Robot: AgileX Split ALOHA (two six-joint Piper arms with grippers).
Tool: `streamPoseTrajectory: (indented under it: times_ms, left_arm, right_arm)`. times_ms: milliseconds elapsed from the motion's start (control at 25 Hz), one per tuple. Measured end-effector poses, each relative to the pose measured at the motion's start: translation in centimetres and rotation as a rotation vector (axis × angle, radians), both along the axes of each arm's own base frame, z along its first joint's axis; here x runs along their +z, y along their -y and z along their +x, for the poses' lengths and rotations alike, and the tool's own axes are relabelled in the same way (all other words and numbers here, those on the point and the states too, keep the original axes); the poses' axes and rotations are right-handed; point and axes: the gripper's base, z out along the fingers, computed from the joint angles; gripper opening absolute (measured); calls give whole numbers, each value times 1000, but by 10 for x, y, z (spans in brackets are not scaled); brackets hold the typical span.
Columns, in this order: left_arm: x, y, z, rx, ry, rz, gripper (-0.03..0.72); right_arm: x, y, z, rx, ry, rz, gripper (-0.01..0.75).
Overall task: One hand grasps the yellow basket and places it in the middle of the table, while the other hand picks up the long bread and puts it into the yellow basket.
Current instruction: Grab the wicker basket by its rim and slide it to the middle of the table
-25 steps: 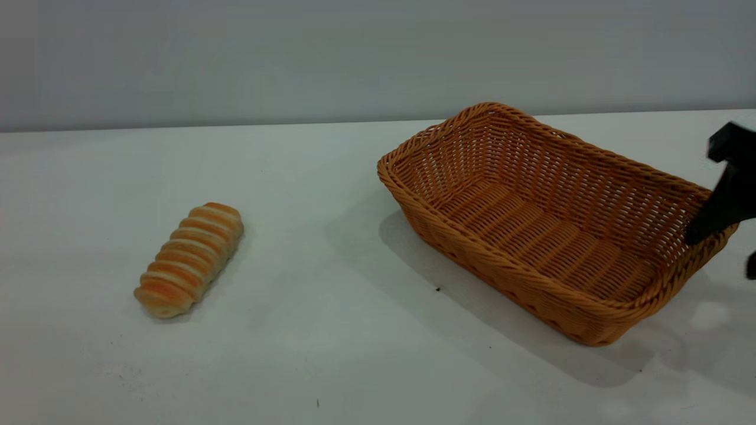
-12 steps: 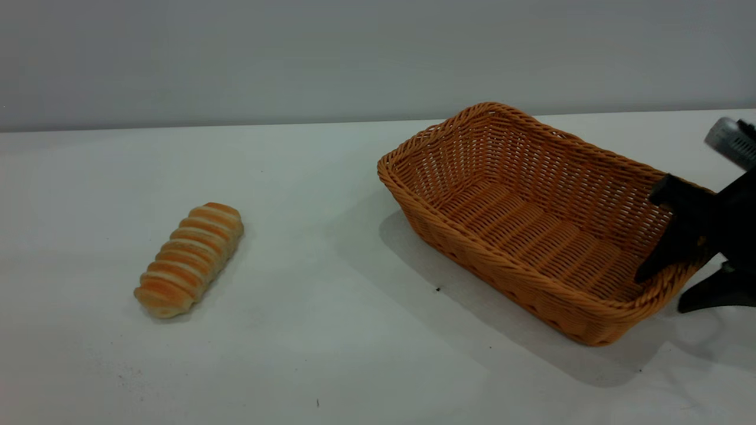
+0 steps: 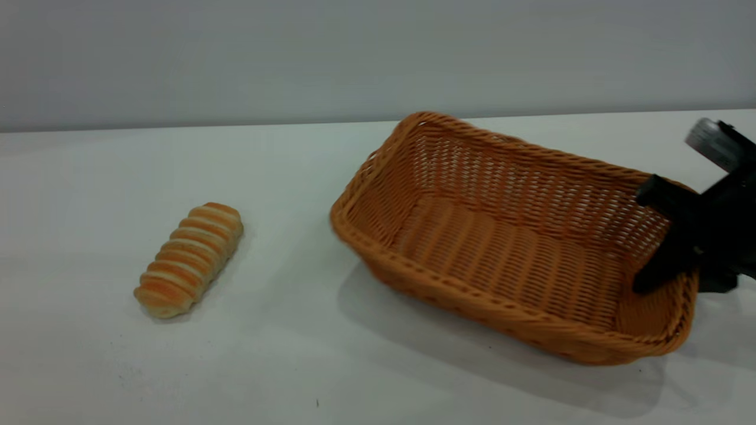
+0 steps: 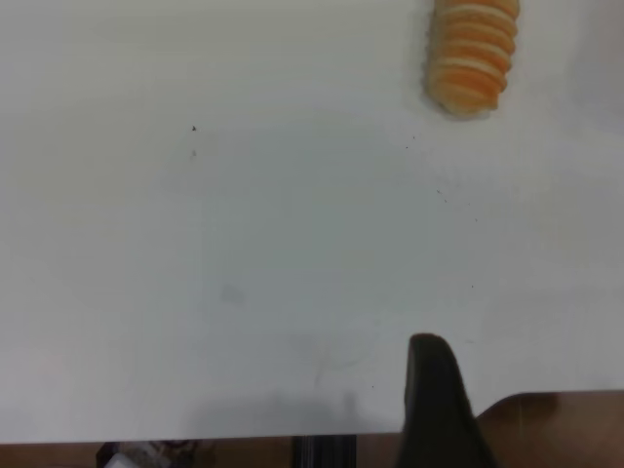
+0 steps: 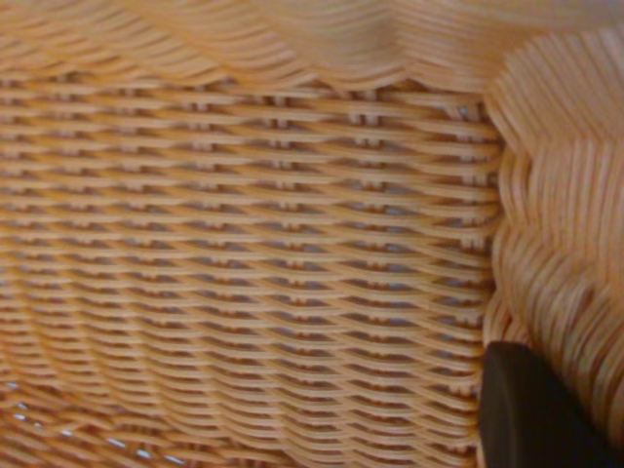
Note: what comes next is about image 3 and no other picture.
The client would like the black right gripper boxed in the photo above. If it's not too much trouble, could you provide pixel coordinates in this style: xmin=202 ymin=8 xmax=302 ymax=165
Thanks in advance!
xmin=633 ymin=165 xmax=756 ymax=295

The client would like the striped long bread roll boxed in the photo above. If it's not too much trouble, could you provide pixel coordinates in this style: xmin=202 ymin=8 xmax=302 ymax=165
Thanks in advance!
xmin=134 ymin=202 xmax=244 ymax=319

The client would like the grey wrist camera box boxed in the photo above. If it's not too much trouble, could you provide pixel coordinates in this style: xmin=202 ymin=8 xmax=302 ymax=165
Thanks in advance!
xmin=685 ymin=118 xmax=756 ymax=173

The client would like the orange woven wicker basket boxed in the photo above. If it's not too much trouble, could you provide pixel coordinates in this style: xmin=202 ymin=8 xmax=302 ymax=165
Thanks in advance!
xmin=330 ymin=111 xmax=699 ymax=367

